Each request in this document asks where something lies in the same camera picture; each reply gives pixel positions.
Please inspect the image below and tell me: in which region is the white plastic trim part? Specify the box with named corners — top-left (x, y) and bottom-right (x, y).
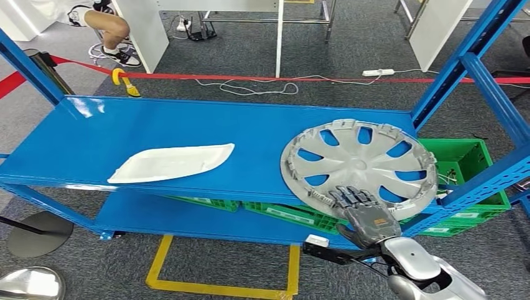
top-left (106, 143), bottom-right (236, 184)

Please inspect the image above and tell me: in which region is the black device with cables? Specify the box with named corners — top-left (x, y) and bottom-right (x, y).
top-left (186, 16), bottom-right (218, 43)

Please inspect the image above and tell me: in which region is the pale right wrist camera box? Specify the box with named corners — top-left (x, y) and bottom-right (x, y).
top-left (305, 234), bottom-right (331, 249)

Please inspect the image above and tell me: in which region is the yellow belt clip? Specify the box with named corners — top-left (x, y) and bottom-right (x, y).
top-left (111, 68), bottom-right (142, 99)

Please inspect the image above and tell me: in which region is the seated person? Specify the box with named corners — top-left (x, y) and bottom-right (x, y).
top-left (66, 0), bottom-right (143, 68)

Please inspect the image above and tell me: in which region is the white cabinet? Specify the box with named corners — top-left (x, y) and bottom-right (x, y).
top-left (0, 0), bottom-right (63, 43)

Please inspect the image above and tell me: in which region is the green plastic folding crate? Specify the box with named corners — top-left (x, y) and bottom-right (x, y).
top-left (418, 222), bottom-right (477, 238)
top-left (242, 201), bottom-right (353, 236)
top-left (167, 195), bottom-right (241, 213)

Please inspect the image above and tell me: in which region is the grey plastic wheel hubcap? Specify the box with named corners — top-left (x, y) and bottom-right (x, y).
top-left (279, 119), bottom-right (439, 221)

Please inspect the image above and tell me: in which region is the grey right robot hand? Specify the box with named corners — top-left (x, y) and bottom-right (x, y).
top-left (329, 186), bottom-right (403, 250)

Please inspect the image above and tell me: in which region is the long white power strip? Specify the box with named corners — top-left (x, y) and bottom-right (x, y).
top-left (362, 68), bottom-right (395, 78)

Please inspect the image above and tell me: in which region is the open green plastic crate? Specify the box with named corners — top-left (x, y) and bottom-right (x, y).
top-left (417, 138), bottom-right (512, 225)

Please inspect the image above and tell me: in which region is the steel tube table frame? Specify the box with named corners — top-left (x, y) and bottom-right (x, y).
top-left (198, 0), bottom-right (338, 43)

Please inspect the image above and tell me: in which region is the chrome belt stanchion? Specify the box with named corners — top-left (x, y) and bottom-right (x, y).
top-left (0, 266), bottom-right (66, 300)
top-left (22, 49), bottom-right (78, 97)

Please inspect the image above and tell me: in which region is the blue metal shelf rack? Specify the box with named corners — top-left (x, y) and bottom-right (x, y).
top-left (0, 0), bottom-right (530, 251)

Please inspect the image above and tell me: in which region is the short red barrier belt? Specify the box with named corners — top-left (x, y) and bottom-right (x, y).
top-left (51, 56), bottom-right (117, 77)

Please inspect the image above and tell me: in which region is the thin red barrier belt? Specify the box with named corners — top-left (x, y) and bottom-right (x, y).
top-left (124, 72), bottom-right (530, 85)

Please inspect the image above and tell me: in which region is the black stanchion with round base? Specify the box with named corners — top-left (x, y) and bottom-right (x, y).
top-left (0, 212), bottom-right (74, 259)

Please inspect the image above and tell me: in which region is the white desk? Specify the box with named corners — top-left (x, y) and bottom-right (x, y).
top-left (111, 0), bottom-right (286, 79)

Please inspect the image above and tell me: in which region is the white floor cable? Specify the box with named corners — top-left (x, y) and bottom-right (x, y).
top-left (193, 68), bottom-right (530, 97)

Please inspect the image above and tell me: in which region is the white desk panel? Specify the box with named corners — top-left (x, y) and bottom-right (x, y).
top-left (407, 0), bottom-right (474, 73)

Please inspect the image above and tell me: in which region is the wide red barrier belt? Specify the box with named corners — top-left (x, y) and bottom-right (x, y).
top-left (0, 71), bottom-right (26, 100)

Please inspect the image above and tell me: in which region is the white cable bundle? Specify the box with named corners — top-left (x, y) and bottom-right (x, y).
top-left (436, 167), bottom-right (458, 186)

